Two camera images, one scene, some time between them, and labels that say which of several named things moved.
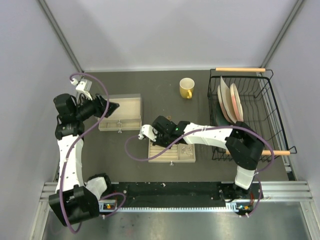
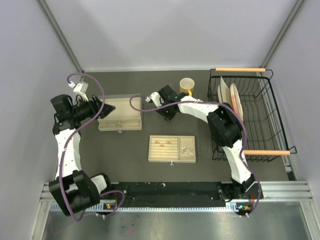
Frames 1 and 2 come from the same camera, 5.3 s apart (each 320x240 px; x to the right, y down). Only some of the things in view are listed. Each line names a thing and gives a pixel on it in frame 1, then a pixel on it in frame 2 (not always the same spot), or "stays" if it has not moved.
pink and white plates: (236, 102) stays
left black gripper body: (86, 109) stays
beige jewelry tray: (179, 153) stays
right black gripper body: (162, 140) -> (167, 113)
